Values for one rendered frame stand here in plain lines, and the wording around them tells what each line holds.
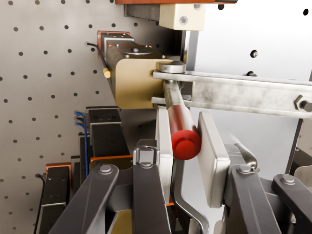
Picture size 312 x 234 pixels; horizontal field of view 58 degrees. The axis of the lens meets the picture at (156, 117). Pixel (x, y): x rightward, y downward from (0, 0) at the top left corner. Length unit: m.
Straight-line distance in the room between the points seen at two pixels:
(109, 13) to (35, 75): 0.21
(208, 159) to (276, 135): 0.35
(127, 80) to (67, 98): 0.38
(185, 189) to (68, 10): 0.43
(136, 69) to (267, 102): 0.14
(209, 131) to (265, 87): 0.15
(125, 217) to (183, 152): 0.22
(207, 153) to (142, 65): 0.18
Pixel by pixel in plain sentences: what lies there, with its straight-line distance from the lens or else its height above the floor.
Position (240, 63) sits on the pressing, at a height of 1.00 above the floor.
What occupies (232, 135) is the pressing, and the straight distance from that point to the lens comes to 0.46.
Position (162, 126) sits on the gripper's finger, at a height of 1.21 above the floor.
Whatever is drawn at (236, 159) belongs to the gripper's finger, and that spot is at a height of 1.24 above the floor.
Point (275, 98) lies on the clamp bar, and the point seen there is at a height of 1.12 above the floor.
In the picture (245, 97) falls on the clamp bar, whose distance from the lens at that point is 0.31.
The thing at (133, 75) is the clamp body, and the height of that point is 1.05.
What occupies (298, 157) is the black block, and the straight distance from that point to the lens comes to 0.62.
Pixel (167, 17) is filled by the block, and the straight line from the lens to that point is 0.33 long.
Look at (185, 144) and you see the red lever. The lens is 0.18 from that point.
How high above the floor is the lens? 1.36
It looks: 64 degrees down
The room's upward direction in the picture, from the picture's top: 146 degrees clockwise
